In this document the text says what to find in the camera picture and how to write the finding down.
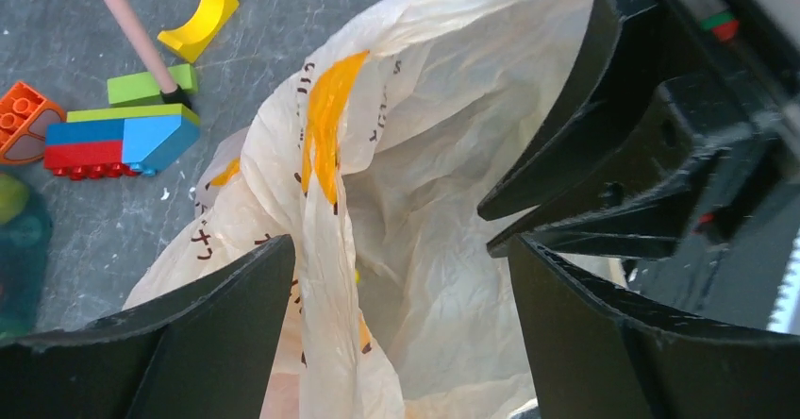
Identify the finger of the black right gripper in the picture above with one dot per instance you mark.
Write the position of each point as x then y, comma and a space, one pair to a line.
616, 205
603, 96

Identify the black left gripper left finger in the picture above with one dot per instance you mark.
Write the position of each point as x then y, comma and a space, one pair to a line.
204, 350

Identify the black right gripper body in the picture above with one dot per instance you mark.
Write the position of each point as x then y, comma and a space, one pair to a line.
715, 219

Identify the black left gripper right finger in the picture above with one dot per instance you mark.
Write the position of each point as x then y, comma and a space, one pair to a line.
597, 350

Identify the translucent banana print plastic bag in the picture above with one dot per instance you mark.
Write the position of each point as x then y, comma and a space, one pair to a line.
373, 158

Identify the teal plastic basket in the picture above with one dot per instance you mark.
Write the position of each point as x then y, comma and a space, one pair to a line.
26, 231

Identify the red blue green brick stack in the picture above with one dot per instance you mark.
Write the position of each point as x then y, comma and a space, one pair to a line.
113, 142

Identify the lime green toy brick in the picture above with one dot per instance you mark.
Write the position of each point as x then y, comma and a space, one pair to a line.
142, 89

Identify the red orange round brick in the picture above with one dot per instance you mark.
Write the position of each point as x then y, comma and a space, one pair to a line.
25, 116

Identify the yellow arch toy brick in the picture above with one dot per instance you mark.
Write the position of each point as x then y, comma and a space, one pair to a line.
190, 40

